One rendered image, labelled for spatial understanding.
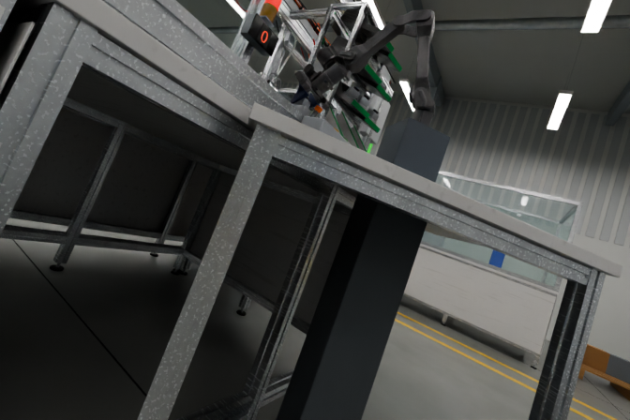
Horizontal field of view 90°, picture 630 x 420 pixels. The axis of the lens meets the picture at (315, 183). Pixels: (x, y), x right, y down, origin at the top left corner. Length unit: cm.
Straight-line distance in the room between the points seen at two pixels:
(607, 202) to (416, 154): 897
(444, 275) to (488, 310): 63
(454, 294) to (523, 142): 610
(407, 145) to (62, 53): 74
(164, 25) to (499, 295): 450
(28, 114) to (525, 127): 1006
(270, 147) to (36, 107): 31
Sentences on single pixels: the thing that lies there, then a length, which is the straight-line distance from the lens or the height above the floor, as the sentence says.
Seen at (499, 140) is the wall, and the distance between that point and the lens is 1002.
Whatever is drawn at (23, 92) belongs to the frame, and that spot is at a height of 73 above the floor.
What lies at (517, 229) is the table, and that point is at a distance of 79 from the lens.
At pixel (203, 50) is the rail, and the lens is 65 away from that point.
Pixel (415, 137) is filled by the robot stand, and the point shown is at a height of 101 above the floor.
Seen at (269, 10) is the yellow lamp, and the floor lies 129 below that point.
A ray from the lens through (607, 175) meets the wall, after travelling 993.
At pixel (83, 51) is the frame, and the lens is 49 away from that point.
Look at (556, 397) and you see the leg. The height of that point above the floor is 53.
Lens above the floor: 71
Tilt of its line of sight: 6 degrees up
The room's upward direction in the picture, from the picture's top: 21 degrees clockwise
